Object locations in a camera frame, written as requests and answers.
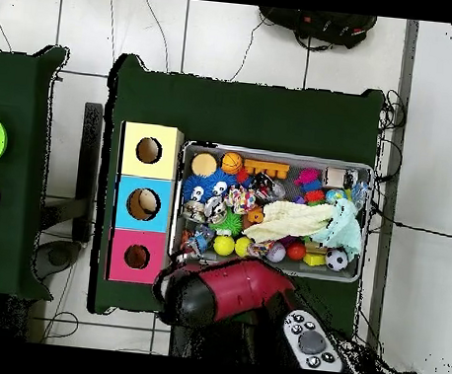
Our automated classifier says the crushed clear water bottle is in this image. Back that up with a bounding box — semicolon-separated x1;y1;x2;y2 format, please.
181;222;217;261

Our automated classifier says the cream waffle cloth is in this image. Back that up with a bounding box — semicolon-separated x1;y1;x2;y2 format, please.
241;195;338;251

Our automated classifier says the mint green waffle cloth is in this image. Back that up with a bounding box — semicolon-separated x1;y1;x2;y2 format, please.
309;194;367;263

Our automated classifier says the wooden box with three holes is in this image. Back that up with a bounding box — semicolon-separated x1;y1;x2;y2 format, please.
103;119;186;287

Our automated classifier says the shallow clear mesh bin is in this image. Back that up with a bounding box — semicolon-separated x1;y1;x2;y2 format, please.
168;140;374;285

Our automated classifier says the blue fuzzy monster toy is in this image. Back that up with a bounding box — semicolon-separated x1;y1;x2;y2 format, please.
180;163;240;208

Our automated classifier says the orange toy basketball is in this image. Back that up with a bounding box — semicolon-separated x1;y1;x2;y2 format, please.
219;150;246;177

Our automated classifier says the tan round foam disc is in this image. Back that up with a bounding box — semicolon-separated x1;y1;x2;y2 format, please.
189;151;219;178

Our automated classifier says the green spiky ball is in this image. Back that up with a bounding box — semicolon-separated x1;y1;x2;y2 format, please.
207;205;246;239

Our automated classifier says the orange plastic building block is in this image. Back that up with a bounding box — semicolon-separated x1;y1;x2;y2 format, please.
241;157;292;182

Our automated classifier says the yellow ball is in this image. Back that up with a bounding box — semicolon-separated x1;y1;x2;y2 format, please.
211;234;237;259

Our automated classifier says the dark green table cloth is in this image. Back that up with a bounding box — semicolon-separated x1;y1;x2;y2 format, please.
85;51;388;339
0;40;78;304

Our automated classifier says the small soccer ball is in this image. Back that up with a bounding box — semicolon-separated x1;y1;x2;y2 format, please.
323;245;351;273

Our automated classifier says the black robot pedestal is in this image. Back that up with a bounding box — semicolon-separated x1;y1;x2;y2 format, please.
167;320;288;368

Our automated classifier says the black cable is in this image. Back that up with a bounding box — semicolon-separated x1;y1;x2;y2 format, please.
367;200;452;240

